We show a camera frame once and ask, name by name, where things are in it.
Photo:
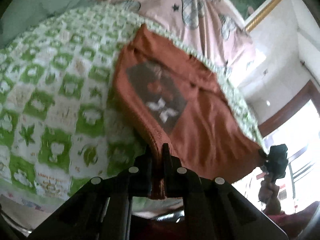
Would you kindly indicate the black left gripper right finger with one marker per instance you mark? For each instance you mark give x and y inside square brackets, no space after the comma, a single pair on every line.
[214,209]

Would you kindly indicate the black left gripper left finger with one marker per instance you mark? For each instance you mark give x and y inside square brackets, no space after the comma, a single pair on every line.
[102,208]

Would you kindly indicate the rust orange knit sweater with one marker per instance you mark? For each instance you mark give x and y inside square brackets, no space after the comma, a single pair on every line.
[172,98]

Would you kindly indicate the person's right hand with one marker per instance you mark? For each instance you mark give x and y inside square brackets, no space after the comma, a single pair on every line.
[268,195]

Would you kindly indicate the green white checkered quilt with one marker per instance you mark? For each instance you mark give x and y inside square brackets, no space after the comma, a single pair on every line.
[59,123]

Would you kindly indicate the pink heart pattern duvet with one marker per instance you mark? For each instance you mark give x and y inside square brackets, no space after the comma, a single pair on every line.
[209,26]

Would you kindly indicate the sage green pillow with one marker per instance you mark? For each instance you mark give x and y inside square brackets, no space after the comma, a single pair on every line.
[22,14]

